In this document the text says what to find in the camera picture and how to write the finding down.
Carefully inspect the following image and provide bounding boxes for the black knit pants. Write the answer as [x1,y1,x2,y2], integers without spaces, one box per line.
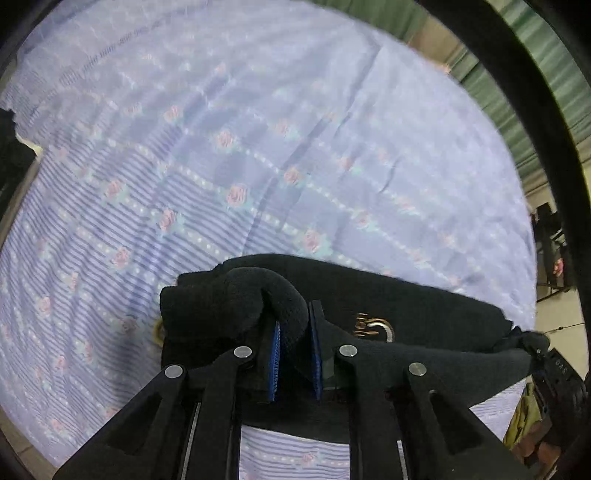
[158,253,552,441]

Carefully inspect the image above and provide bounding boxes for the black chair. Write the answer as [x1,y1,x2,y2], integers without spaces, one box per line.
[532,202,576,303]

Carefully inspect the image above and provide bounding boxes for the purple floral bed sheet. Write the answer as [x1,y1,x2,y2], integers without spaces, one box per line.
[1,1,536,465]

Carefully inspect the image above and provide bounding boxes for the green curtain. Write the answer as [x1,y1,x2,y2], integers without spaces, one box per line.
[328,1,590,181]

